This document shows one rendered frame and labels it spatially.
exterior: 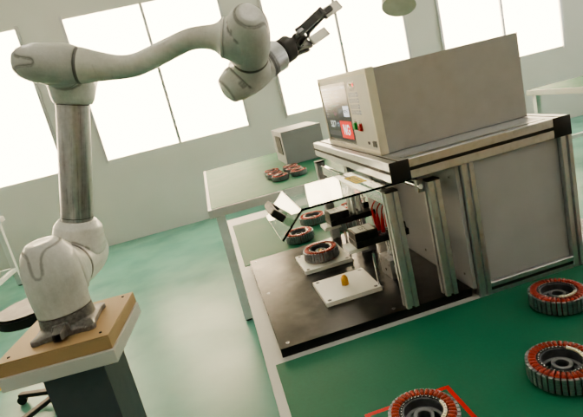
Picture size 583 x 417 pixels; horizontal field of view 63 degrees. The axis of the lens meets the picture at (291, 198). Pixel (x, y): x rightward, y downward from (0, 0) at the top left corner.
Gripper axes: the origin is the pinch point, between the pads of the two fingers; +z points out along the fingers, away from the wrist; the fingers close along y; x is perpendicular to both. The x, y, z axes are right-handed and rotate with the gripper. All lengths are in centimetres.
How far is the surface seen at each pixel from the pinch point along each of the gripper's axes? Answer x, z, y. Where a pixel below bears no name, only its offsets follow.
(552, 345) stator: 87, -43, -47
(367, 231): 54, -39, -8
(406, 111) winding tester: 38, -20, -28
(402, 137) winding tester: 42, -24, -25
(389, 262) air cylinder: 65, -39, -5
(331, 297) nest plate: 61, -57, -3
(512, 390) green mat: 86, -54, -47
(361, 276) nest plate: 63, -45, 2
